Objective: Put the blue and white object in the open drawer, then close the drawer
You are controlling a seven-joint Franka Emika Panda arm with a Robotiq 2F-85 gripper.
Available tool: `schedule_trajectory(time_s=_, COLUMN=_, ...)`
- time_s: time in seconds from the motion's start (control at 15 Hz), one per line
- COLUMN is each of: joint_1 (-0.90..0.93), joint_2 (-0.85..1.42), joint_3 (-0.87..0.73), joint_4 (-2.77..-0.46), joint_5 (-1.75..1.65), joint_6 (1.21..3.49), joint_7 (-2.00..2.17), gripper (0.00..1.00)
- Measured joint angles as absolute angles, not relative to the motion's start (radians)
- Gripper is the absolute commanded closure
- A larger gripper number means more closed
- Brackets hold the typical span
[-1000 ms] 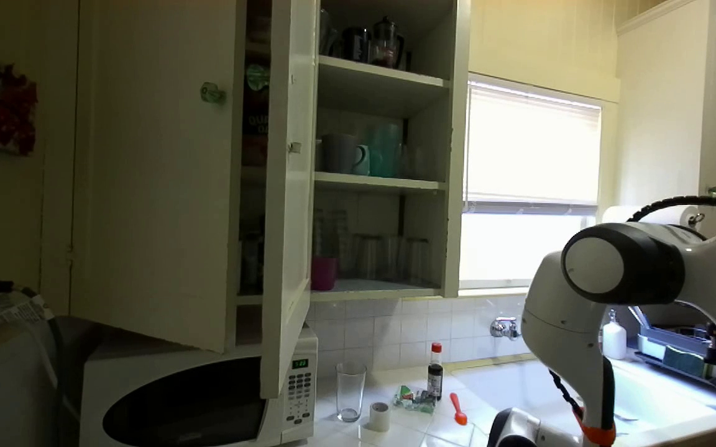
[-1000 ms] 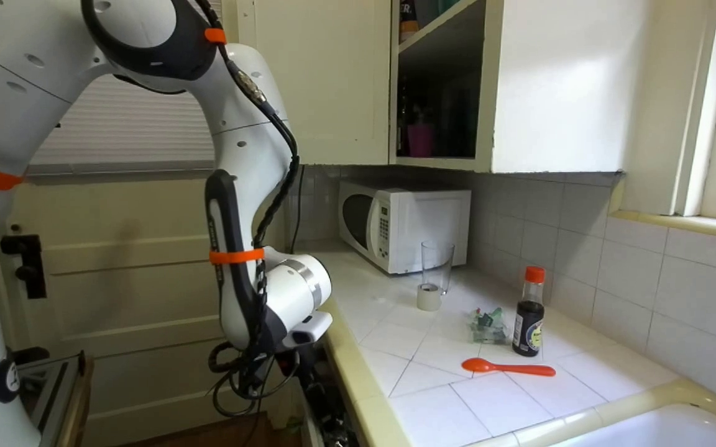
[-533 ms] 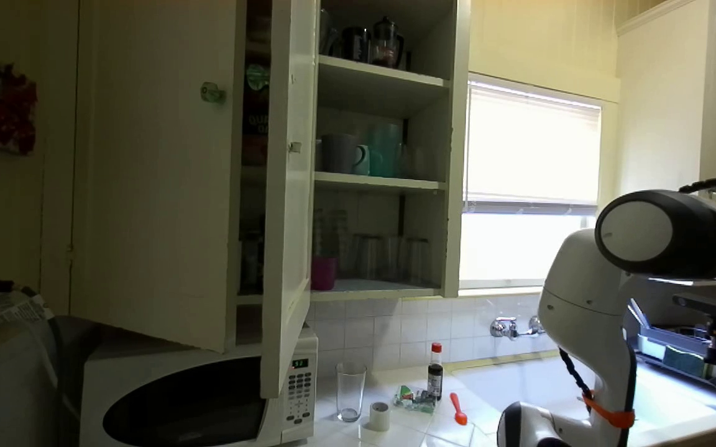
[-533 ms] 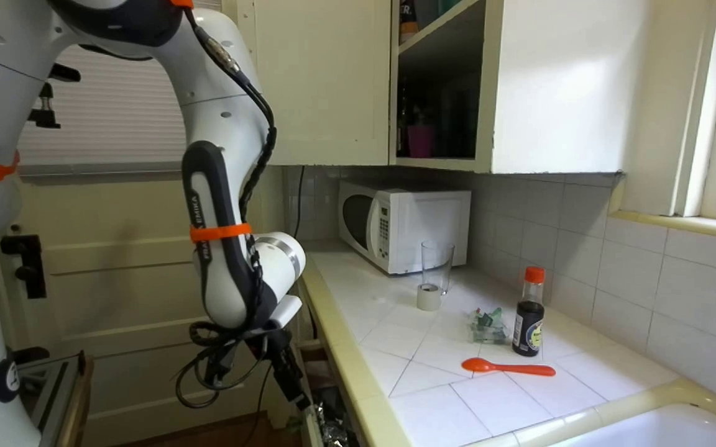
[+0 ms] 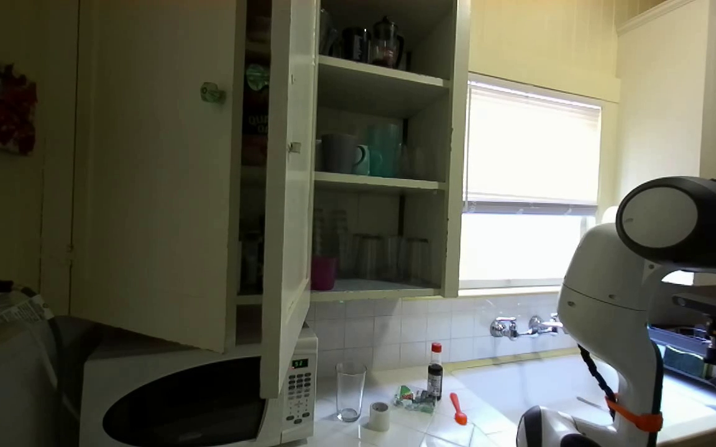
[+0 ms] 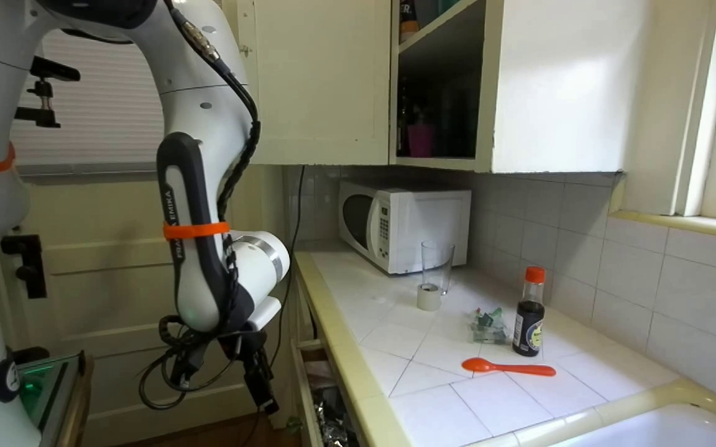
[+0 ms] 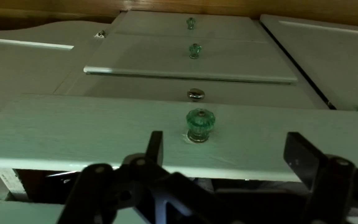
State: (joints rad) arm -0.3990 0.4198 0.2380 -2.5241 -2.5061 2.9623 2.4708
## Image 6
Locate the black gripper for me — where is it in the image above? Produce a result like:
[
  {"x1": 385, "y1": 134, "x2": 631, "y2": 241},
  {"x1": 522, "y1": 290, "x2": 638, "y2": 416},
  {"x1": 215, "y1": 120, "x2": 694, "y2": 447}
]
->
[{"x1": 226, "y1": 327, "x2": 285, "y2": 421}]

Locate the white wooden drawer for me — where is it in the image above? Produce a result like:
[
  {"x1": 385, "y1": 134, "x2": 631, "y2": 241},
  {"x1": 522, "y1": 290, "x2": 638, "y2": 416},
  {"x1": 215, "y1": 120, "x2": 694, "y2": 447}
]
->
[{"x1": 291, "y1": 336, "x2": 378, "y2": 447}]

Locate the cream open cabinet door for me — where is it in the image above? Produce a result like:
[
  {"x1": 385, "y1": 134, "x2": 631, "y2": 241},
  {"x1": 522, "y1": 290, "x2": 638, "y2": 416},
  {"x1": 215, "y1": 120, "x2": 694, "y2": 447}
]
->
[{"x1": 490, "y1": 0, "x2": 653, "y2": 177}]

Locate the small white cup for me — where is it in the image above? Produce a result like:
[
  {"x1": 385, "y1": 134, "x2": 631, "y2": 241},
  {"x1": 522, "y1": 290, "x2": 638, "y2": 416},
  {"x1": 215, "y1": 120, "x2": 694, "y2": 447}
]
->
[{"x1": 415, "y1": 282, "x2": 445, "y2": 314}]

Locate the cream panelled door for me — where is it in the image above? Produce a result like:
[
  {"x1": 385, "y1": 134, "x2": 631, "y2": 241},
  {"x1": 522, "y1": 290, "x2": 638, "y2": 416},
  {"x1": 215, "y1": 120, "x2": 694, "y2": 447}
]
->
[{"x1": 0, "y1": 172, "x2": 298, "y2": 447}]

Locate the tall clear drinking glass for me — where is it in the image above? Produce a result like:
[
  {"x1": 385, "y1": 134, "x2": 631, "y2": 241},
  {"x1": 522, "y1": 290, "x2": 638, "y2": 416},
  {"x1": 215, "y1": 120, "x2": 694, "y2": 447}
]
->
[{"x1": 419, "y1": 238, "x2": 457, "y2": 294}]

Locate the orange plastic spoon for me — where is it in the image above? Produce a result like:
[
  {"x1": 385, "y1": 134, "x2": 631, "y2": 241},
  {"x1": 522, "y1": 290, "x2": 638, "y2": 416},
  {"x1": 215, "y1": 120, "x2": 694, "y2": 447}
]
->
[{"x1": 461, "y1": 355, "x2": 561, "y2": 381}]

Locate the white microwave oven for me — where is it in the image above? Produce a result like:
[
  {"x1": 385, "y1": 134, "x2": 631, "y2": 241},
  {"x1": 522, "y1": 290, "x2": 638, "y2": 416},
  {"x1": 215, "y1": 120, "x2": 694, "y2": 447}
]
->
[{"x1": 337, "y1": 181, "x2": 475, "y2": 279}]

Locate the soy sauce bottle red cap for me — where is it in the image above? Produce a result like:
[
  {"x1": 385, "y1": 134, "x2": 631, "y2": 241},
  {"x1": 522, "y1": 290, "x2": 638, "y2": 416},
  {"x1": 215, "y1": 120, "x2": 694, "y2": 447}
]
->
[{"x1": 510, "y1": 265, "x2": 551, "y2": 361}]

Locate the pink cup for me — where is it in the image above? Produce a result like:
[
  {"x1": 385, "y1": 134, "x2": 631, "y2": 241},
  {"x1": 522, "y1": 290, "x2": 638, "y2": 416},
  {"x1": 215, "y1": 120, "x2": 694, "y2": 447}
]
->
[{"x1": 406, "y1": 121, "x2": 440, "y2": 160}]

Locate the cream wide cabinet door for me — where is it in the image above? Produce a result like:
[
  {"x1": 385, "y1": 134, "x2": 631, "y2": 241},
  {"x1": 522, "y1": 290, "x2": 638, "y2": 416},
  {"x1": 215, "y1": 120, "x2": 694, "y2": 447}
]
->
[{"x1": 244, "y1": 0, "x2": 394, "y2": 170}]

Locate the white door blind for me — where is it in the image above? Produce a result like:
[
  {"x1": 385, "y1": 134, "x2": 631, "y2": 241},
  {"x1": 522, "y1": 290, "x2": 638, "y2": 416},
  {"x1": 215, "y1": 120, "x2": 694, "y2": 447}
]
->
[{"x1": 9, "y1": 27, "x2": 169, "y2": 183}]

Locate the white kitchen sink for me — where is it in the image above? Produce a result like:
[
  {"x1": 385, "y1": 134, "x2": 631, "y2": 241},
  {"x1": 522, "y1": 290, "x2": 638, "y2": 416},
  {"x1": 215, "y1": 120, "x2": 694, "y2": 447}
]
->
[{"x1": 465, "y1": 381, "x2": 716, "y2": 447}]

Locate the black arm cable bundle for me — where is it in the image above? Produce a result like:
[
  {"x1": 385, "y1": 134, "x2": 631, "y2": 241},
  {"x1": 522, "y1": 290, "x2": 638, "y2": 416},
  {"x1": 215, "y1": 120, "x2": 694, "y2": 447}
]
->
[{"x1": 137, "y1": 7, "x2": 267, "y2": 416}]

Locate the black clamp bracket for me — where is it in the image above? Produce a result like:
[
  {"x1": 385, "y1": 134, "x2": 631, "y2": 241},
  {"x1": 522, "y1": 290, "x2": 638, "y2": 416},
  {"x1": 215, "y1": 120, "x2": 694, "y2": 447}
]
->
[{"x1": 0, "y1": 233, "x2": 51, "y2": 304}]

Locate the cream wall cabinet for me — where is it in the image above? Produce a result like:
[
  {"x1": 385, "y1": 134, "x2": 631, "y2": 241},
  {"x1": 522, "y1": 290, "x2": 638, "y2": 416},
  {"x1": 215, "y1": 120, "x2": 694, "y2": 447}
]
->
[{"x1": 231, "y1": 0, "x2": 653, "y2": 180}]

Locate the black camera on mount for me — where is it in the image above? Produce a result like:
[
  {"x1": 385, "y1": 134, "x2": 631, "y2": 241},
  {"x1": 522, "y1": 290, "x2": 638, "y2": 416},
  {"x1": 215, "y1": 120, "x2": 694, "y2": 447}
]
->
[{"x1": 14, "y1": 54, "x2": 83, "y2": 133}]

